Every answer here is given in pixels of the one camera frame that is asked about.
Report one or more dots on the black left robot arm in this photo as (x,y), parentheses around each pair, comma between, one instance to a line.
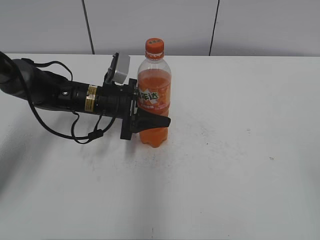
(27,80)

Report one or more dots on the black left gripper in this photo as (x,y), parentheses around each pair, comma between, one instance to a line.
(116,101)

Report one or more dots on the orange bottle cap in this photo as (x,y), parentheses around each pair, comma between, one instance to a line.
(154,46)

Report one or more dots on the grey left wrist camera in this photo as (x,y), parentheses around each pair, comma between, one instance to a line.
(118,69)

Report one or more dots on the orange soda plastic bottle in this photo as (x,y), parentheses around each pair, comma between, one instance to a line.
(154,84)

